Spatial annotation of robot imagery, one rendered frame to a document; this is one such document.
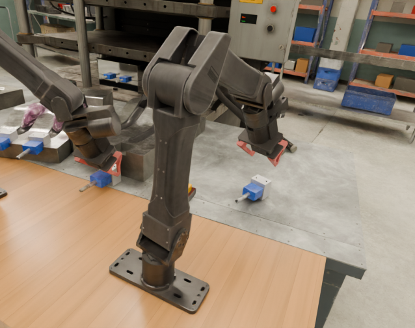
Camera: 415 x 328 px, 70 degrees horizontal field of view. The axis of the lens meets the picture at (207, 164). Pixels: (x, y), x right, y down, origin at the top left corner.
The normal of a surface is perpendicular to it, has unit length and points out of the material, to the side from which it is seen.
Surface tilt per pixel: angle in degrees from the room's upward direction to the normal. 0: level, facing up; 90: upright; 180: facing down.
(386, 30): 90
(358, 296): 0
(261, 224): 0
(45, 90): 88
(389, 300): 0
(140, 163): 90
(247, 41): 90
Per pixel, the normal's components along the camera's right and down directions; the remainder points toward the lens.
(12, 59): 0.04, 0.44
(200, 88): 0.81, 0.33
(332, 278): -0.36, 0.41
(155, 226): -0.57, 0.28
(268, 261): 0.09, -0.88
